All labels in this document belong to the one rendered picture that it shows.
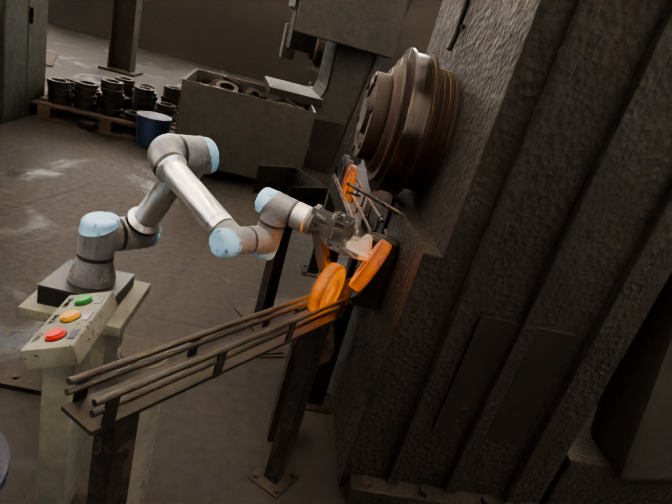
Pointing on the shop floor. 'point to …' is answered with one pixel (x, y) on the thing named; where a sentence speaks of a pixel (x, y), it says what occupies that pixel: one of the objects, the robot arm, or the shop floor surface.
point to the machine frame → (514, 256)
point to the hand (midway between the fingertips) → (372, 259)
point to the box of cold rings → (244, 122)
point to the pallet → (105, 103)
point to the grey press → (338, 69)
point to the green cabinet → (22, 56)
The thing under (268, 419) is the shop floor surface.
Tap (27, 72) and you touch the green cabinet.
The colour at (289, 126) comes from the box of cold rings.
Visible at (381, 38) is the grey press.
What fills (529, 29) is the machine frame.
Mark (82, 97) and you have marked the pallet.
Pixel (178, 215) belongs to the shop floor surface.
